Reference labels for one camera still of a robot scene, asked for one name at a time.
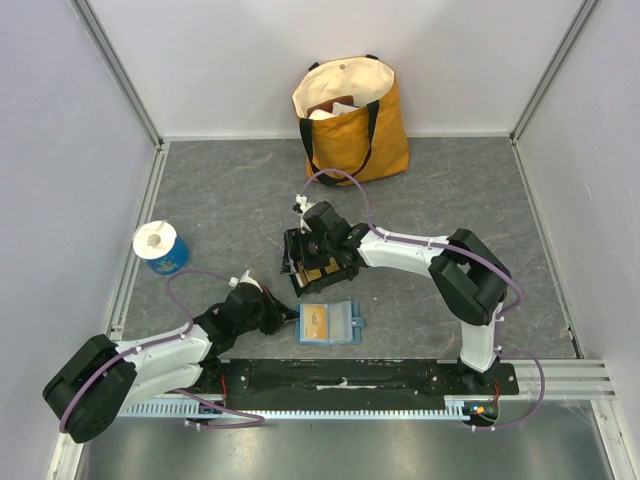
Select black plastic tray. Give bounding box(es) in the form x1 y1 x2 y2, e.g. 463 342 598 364
284 228 361 297

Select teal leather card holder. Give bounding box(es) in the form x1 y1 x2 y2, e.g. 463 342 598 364
295 300 366 345

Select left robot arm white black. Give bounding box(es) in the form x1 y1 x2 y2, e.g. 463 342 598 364
42 282 298 444

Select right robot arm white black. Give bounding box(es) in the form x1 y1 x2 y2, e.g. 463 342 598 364
281 195 511 394

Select blue patterned cup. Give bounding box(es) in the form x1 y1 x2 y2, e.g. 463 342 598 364
145 236 189 275

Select white items in bag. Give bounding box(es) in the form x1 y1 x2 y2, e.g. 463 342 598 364
308 102 358 121

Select orange tote bag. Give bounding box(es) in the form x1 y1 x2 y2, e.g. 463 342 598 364
292 55 410 186

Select white toilet paper roll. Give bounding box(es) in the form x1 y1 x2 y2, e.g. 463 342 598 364
132 220 178 260

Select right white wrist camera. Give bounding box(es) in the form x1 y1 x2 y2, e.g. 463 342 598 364
293 194 315 232

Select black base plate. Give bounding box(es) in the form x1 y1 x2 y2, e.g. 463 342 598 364
188 359 519 411

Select blue slotted cable duct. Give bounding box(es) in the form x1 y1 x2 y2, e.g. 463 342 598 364
119 396 488 421

